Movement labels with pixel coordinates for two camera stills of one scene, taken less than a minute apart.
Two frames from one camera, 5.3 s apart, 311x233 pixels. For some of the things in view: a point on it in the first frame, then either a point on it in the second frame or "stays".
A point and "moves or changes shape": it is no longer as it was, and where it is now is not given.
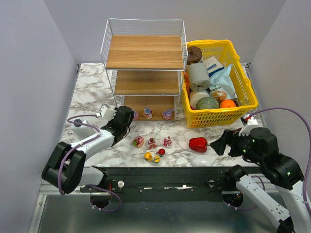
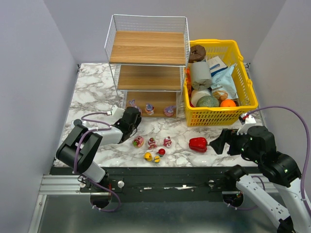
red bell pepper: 198,144 stays
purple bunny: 136,116 moves or changes shape
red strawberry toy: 161,152 stays
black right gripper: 231,140 stays
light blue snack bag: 221,81 stays
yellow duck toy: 147,156 stays
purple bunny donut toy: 147,112 moves or changes shape
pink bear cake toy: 167,142 stays
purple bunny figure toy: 167,114 moves or changes shape
